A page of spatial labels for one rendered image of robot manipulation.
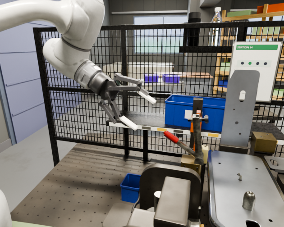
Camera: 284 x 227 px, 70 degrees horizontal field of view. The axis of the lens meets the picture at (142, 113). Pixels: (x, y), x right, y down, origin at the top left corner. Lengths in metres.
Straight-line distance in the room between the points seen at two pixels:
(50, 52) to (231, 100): 0.73
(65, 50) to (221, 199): 0.67
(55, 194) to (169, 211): 0.93
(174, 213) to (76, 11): 0.57
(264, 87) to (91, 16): 0.93
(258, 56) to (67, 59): 0.92
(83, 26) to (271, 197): 0.76
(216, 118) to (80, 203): 0.79
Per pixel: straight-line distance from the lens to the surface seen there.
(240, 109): 0.97
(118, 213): 0.50
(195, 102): 0.97
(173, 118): 1.08
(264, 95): 1.27
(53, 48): 0.77
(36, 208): 1.17
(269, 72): 1.25
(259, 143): 1.01
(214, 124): 1.07
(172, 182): 0.41
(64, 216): 1.09
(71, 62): 0.73
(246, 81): 0.95
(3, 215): 0.81
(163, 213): 0.35
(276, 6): 6.13
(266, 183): 0.82
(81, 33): 0.69
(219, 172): 0.81
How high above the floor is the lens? 1.43
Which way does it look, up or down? 18 degrees down
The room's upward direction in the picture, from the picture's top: straight up
